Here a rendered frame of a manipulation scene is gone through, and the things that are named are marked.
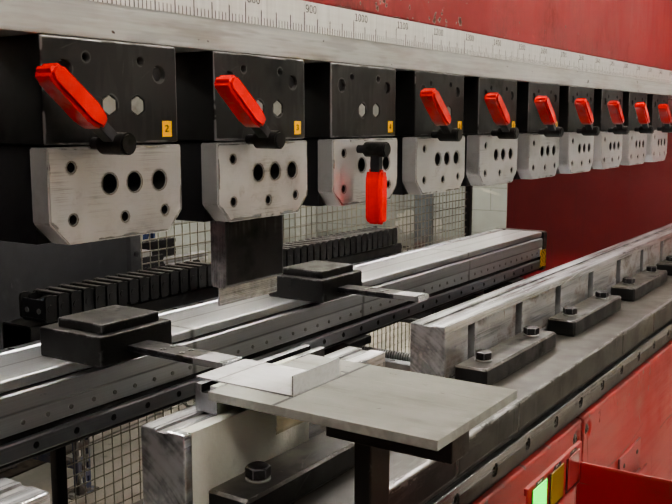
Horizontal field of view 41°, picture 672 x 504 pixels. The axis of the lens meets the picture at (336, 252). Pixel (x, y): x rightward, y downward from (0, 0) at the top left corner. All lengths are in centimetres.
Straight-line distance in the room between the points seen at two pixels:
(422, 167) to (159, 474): 54
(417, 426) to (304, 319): 69
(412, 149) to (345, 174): 18
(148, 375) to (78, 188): 52
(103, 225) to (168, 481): 29
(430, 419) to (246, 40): 41
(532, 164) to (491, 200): 715
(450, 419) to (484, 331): 66
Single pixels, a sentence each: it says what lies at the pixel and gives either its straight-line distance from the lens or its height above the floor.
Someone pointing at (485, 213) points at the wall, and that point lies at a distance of 877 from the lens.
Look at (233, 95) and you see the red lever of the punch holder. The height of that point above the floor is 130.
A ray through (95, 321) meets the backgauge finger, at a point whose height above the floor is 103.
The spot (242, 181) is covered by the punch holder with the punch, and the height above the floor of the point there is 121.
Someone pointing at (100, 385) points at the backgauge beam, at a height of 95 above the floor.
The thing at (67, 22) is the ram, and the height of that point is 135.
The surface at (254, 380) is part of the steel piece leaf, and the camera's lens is 97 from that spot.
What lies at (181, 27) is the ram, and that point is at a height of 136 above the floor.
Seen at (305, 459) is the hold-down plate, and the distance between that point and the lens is 102.
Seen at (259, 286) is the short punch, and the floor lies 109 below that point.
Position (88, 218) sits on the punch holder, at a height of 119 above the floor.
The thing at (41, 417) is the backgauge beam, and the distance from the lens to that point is 113.
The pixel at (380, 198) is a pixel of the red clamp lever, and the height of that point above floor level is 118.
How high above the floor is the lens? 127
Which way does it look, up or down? 8 degrees down
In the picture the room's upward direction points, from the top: straight up
